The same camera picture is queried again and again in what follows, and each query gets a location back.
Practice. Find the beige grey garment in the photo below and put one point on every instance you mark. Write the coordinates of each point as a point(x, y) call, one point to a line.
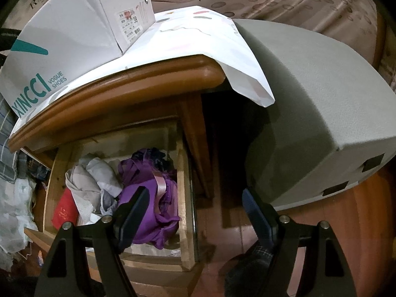
point(85, 191)

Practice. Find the white patterned table cover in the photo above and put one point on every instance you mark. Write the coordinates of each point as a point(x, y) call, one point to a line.
point(178, 33)

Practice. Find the grey plaid blanket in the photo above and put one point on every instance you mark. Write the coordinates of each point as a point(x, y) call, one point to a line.
point(13, 163)

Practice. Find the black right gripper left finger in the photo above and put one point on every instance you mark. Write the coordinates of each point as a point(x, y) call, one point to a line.
point(128, 217)

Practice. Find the wooden nightstand drawer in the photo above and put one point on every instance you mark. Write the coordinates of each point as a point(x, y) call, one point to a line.
point(93, 244)

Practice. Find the plaid slipper foot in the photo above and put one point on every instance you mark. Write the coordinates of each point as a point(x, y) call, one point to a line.
point(249, 276)

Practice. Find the red knitted garment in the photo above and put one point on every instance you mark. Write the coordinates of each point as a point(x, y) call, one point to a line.
point(65, 211)

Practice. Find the dark blue snack bag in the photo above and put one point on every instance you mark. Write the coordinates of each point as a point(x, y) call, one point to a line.
point(37, 170)

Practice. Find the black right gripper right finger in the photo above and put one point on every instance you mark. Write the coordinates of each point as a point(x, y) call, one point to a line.
point(262, 216)

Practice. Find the pale grey small garment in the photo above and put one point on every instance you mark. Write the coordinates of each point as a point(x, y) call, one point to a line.
point(104, 176)

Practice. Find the brown wooden nightstand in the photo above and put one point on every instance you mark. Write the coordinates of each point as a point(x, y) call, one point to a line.
point(116, 104)

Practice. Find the leaf-pattern curtain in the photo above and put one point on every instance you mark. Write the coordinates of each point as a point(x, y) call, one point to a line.
point(364, 25)

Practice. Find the white XINCCI shoe box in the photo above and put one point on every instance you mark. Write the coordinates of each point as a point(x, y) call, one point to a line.
point(66, 39)

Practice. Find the purple satin garment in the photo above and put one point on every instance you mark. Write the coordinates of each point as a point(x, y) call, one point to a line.
point(154, 170)

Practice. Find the white leaf-print sheet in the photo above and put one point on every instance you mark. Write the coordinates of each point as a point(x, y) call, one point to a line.
point(16, 215)

